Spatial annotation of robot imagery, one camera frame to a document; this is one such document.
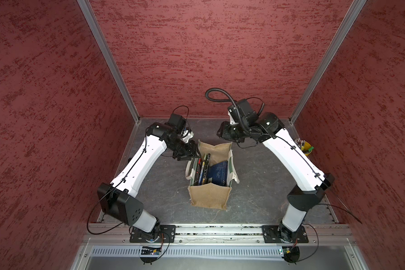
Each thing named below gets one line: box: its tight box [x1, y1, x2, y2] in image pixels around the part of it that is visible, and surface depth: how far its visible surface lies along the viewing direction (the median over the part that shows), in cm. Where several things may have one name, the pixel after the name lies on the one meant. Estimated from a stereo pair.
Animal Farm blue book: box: [198, 153, 207, 184], surface depth 81 cm
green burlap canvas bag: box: [185, 139, 240, 210], surface depth 82 cm
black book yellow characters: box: [201, 153, 211, 186], surface depth 82 cm
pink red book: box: [194, 158, 203, 186], surface depth 83 cm
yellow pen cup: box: [300, 140, 313, 156], surface depth 92 cm
